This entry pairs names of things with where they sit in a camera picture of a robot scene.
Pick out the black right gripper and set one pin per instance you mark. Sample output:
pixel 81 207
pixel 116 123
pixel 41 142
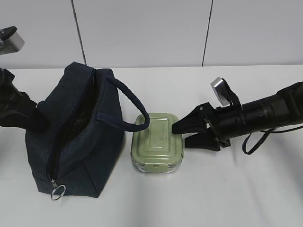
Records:
pixel 221 124

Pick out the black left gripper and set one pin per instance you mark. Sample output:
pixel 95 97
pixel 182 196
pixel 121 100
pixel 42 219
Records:
pixel 16 108

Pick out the green lid glass container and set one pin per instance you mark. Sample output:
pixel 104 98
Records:
pixel 156 149

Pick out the dark blue lunch bag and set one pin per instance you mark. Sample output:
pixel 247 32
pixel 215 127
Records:
pixel 89 112

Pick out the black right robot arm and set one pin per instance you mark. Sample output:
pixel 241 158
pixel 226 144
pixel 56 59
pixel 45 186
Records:
pixel 267 114

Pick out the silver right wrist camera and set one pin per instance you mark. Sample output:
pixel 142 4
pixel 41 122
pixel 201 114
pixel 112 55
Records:
pixel 228 99

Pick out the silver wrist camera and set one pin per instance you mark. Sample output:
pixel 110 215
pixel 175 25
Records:
pixel 10 40
pixel 228 99

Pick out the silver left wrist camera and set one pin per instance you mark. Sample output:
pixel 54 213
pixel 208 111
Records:
pixel 10 40

